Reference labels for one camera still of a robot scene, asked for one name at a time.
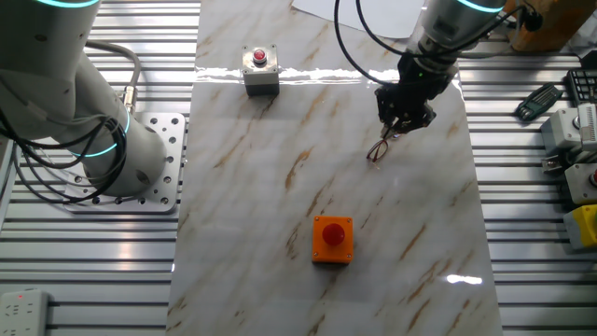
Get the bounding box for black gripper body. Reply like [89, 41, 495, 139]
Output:
[375, 41, 459, 123]

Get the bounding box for dark red framed glasses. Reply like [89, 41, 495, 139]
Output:
[366, 125, 402, 163]

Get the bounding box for white paper sheet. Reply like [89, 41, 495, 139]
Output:
[291, 0, 426, 40]

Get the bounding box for marble patterned board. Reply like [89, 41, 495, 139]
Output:
[165, 0, 505, 336]

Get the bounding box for orange box red mushroom button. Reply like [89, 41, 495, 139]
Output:
[311, 215, 354, 265]

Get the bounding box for grey box small red button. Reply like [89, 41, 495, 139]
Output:
[241, 44, 281, 98]

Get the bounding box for brown wooden box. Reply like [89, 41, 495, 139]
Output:
[506, 0, 597, 52]

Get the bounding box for black keyboard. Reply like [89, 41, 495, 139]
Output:
[564, 68, 597, 106]

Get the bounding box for grey box with red button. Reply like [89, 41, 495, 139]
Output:
[563, 162, 597, 205]

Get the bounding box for yellow box green button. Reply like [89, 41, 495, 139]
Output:
[562, 203, 597, 252]

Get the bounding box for white power strip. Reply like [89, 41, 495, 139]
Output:
[0, 287, 50, 336]

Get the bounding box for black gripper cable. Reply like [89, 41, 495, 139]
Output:
[333, 0, 397, 88]

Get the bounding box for black camera cable with plug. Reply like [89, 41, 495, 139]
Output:
[355, 0, 545, 61]

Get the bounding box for light grey switch box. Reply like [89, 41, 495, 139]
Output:
[539, 107, 584, 155]

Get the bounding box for silver ribbed camera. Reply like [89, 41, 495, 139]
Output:
[576, 103, 597, 151]

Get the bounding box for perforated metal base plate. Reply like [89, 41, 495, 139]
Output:
[62, 111, 187, 215]

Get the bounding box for thick grey base cable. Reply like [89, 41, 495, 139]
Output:
[83, 40, 143, 116]

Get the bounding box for black cable loop at base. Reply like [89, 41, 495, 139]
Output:
[0, 106, 128, 206]

